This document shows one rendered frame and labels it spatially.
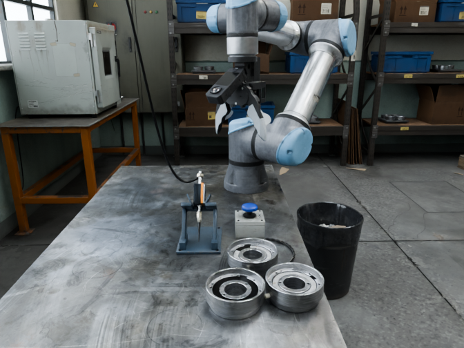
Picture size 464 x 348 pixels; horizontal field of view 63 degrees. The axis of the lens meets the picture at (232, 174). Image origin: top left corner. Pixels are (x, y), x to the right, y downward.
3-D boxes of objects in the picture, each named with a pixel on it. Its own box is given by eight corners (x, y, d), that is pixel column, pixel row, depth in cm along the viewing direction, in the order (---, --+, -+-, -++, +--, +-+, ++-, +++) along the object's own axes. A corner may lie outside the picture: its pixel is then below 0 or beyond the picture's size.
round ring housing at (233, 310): (253, 329, 62) (254, 308, 61) (195, 313, 66) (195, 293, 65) (271, 293, 71) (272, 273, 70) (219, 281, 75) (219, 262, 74)
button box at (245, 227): (264, 238, 92) (265, 219, 91) (235, 239, 92) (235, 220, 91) (262, 224, 100) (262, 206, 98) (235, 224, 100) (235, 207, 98)
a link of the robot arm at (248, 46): (246, 36, 86) (218, 37, 91) (246, 57, 88) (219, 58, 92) (264, 36, 92) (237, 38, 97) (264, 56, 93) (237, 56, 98)
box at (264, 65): (275, 74, 398) (277, 34, 386) (226, 74, 397) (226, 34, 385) (271, 72, 438) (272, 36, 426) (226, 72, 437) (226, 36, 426)
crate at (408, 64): (413, 71, 440) (416, 51, 433) (430, 73, 404) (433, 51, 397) (369, 71, 439) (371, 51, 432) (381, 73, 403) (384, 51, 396)
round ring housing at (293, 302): (300, 275, 77) (302, 257, 76) (335, 305, 68) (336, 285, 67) (255, 288, 73) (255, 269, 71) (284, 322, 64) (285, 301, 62)
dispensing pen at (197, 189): (191, 240, 84) (193, 168, 89) (192, 243, 88) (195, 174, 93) (201, 240, 84) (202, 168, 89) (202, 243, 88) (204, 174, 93)
